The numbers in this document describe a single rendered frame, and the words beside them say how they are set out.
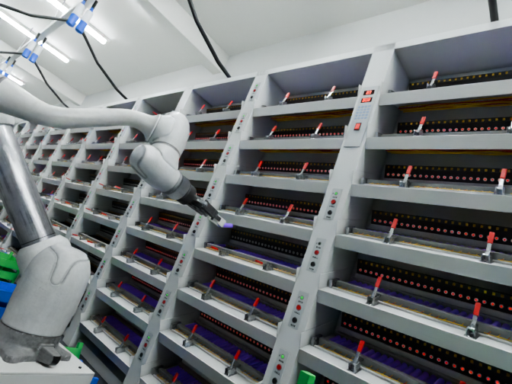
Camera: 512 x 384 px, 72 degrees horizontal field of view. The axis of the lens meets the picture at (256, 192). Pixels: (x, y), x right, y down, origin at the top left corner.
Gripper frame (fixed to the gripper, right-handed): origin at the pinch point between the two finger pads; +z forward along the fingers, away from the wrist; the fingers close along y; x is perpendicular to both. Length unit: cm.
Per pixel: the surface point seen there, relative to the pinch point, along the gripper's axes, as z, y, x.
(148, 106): 19, 169, -93
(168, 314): 27, 30, 39
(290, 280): 20.0, -28.5, 9.0
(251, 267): 20.8, -8.4, 9.1
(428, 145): 12, -63, -46
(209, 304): 23.8, 6.4, 28.1
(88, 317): 35, 100, 62
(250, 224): 19.5, 1.5, -8.5
